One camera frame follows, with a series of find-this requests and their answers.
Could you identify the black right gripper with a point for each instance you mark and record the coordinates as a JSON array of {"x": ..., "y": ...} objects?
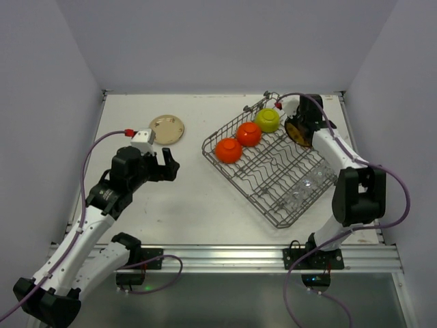
[{"x": 305, "y": 120}]

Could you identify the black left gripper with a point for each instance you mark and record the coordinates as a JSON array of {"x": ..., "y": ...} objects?
[{"x": 158, "y": 169}]

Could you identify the yellow patterned plate dark rim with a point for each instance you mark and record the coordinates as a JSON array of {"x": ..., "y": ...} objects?
[{"x": 295, "y": 133}]

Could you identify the beige plate with black characters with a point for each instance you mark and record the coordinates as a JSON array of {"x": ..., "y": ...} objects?
[{"x": 168, "y": 129}]

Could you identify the orange bowl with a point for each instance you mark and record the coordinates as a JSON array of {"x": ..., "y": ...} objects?
[
  {"x": 249, "y": 134},
  {"x": 228, "y": 150}
]

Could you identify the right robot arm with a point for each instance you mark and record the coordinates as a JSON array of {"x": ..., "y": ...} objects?
[{"x": 360, "y": 191}]

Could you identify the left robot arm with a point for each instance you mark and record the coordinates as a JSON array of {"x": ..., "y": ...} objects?
[{"x": 55, "y": 293}]

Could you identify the lime green bowl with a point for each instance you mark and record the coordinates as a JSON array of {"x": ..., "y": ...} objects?
[{"x": 268, "y": 120}]

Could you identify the clear glass middle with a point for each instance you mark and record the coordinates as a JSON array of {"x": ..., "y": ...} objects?
[{"x": 305, "y": 187}]

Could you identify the clear glass left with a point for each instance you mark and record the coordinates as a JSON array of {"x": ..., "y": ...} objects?
[{"x": 293, "y": 201}]

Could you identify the left controller box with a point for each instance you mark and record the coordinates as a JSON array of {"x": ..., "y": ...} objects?
[{"x": 129, "y": 279}]

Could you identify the controller box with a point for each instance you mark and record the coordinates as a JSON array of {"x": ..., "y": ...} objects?
[
  {"x": 316, "y": 280},
  {"x": 129, "y": 279}
]

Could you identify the right controller box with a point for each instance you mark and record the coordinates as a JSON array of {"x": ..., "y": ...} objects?
[{"x": 316, "y": 280}]

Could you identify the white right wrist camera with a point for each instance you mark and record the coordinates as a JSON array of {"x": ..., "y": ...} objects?
[{"x": 290, "y": 106}]

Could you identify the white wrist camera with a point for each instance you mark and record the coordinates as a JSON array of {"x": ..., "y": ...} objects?
[
  {"x": 143, "y": 140},
  {"x": 290, "y": 106}
]

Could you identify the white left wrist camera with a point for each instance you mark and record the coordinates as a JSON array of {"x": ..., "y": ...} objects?
[{"x": 143, "y": 140}]

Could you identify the grey wire dish rack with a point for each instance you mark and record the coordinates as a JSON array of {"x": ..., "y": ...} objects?
[{"x": 268, "y": 172}]

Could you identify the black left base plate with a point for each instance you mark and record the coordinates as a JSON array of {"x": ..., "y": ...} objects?
[{"x": 152, "y": 256}]

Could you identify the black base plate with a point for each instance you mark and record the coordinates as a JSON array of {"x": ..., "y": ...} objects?
[
  {"x": 320, "y": 260},
  {"x": 152, "y": 256}
]

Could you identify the aluminium mounting rail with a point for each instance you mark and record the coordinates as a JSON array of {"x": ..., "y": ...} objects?
[{"x": 269, "y": 258}]

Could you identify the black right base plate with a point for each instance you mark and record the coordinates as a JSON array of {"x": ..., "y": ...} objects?
[{"x": 320, "y": 260}]

